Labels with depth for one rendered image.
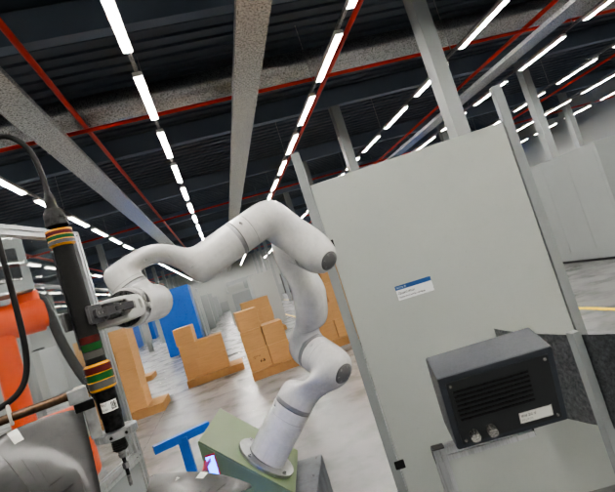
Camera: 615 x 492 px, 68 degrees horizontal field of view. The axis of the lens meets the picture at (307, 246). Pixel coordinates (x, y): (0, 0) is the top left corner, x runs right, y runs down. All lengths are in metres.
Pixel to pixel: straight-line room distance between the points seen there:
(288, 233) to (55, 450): 0.66
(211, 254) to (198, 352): 9.07
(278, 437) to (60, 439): 0.70
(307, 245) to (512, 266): 1.70
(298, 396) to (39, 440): 0.74
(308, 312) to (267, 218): 0.34
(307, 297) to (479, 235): 1.52
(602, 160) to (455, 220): 7.68
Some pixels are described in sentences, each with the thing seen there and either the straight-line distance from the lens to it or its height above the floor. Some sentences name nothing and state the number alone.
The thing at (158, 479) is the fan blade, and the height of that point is 1.21.
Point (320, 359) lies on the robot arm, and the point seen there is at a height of 1.28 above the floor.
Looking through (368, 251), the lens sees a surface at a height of 1.55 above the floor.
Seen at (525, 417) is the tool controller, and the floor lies 1.08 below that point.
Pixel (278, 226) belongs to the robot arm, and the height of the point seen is 1.67.
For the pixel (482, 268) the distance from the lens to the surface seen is 2.65.
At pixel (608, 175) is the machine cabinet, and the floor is 1.56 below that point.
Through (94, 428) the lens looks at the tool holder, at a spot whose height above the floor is 1.40.
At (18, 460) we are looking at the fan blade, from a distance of 1.00.
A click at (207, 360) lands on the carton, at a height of 0.41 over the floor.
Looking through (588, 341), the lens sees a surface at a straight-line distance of 2.24.
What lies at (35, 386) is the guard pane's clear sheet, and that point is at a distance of 1.94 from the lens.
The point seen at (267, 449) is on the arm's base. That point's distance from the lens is 1.52.
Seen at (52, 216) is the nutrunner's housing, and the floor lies 1.76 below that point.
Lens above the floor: 1.54
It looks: 3 degrees up
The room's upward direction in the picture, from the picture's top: 18 degrees counter-clockwise
